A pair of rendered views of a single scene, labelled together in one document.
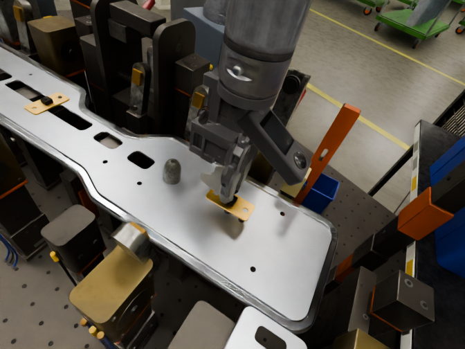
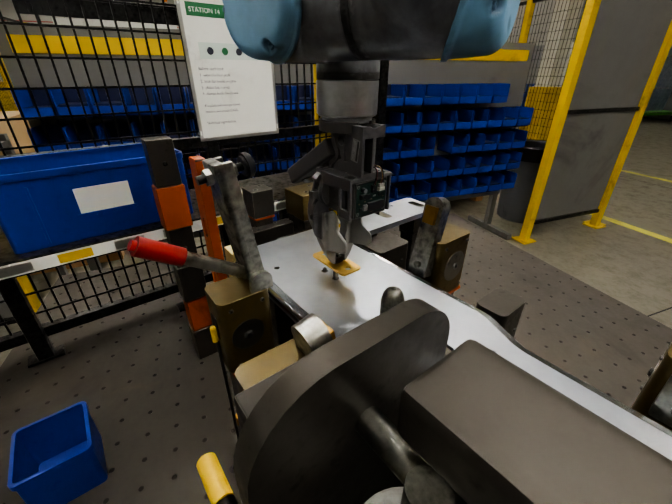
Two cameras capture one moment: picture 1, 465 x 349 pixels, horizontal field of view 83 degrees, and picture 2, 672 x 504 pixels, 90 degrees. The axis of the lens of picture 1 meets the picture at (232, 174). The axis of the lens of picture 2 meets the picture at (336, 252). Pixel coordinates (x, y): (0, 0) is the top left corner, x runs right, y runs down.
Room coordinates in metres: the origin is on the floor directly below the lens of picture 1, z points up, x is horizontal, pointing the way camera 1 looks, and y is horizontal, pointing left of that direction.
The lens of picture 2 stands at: (0.67, 0.26, 1.30)
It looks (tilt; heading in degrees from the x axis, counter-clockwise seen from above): 28 degrees down; 215
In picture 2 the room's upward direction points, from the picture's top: straight up
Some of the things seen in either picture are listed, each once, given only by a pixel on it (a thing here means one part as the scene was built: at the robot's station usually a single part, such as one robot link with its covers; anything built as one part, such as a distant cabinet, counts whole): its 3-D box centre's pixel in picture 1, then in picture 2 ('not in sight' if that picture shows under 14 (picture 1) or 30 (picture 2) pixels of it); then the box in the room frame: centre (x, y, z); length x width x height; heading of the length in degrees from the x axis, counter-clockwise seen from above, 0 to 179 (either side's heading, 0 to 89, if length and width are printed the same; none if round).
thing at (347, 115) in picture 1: (295, 200); (225, 308); (0.40, -0.15, 0.95); 0.03 x 0.01 x 0.50; 72
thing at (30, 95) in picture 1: (45, 140); not in sight; (0.45, 0.51, 0.84); 0.12 x 0.05 x 0.29; 162
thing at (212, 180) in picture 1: (216, 183); (356, 234); (0.27, 0.02, 1.08); 0.06 x 0.03 x 0.09; 72
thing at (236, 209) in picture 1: (230, 200); (335, 259); (0.28, -0.01, 1.04); 0.08 x 0.04 x 0.01; 73
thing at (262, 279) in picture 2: not in sight; (260, 280); (0.42, -0.03, 1.06); 0.03 x 0.01 x 0.03; 162
